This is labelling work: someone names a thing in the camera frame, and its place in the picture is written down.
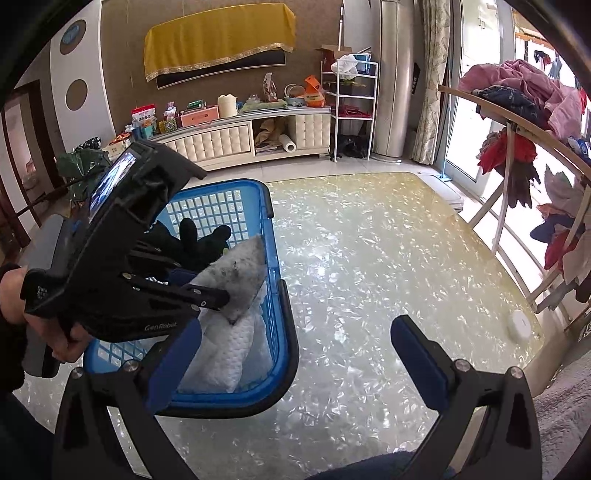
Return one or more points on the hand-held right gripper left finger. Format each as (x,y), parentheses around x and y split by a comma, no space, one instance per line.
(175,367)

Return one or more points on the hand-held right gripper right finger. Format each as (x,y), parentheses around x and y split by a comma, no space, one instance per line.
(418,357)

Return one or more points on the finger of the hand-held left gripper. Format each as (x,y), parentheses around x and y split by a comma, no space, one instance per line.
(184,295)
(159,261)

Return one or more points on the black glove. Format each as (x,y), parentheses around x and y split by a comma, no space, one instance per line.
(189,244)

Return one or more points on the white textured cloth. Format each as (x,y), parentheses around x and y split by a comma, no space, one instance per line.
(231,350)

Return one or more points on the blue plastic basket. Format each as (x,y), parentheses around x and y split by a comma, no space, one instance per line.
(221,406)

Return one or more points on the grey fluffy towel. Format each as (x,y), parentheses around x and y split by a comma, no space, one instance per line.
(244,272)

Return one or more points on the person's left hand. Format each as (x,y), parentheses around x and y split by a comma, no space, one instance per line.
(11,295)

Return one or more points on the dark green bag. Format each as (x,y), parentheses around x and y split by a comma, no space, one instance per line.
(78,170)

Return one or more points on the white round device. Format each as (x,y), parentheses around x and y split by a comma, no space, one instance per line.
(521,325)

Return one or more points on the person's dark blue trousers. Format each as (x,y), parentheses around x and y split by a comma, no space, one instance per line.
(383,467)

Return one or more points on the red and white snack bag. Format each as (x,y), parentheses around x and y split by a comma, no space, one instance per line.
(144,120)

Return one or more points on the brown wooden door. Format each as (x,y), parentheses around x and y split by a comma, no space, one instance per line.
(21,152)

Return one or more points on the cream tufted cabinet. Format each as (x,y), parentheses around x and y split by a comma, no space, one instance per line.
(212,141)

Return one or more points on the pink box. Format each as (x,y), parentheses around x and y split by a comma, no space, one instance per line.
(198,117)

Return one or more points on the grey fuzzy blanket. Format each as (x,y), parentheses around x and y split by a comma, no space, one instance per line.
(568,415)

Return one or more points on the white cylinder candle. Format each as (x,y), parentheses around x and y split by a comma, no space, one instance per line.
(226,106)

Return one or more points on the brown crumpled paper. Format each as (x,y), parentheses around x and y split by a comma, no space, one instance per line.
(270,131)

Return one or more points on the paper towel roll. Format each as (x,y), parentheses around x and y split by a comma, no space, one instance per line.
(290,146)

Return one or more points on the wooden drying rack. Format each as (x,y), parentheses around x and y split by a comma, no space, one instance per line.
(503,194)

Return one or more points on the blue mop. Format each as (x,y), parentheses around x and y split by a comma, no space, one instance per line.
(444,174)

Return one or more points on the green folded cloth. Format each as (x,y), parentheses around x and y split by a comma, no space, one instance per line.
(263,105)

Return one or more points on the printed snack packet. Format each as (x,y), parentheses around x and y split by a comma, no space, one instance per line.
(268,87)

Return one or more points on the round white basket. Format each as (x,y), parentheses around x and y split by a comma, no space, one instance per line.
(293,95)

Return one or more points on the black shoes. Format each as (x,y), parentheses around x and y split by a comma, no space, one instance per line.
(353,146)

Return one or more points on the black television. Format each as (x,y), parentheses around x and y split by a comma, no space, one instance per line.
(258,59)

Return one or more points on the orange bag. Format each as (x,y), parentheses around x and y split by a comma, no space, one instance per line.
(313,92)

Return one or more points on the yellow cloth cover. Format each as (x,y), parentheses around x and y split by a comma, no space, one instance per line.
(217,37)

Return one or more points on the open cardboard box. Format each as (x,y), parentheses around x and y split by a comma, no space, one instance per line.
(328,53)

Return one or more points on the white plastic bag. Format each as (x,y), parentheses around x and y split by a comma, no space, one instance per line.
(346,63)

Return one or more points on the patterned curtain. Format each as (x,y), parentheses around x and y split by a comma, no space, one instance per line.
(431,78)

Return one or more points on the standing air conditioner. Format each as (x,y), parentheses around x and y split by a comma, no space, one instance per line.
(392,78)

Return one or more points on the blue plastic container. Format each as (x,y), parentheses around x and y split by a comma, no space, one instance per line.
(365,65)

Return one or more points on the grey pole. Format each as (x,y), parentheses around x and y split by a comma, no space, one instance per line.
(340,23)

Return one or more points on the clothes drying rack with garments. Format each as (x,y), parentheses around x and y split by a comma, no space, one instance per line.
(526,78)

